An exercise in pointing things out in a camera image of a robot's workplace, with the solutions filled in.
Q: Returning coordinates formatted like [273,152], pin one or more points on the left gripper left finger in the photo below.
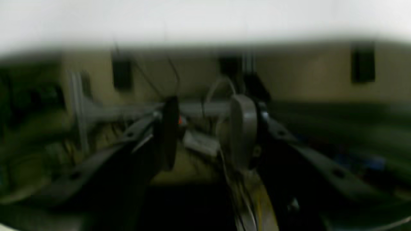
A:
[106,191]

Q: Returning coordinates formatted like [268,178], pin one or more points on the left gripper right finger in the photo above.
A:
[307,190]

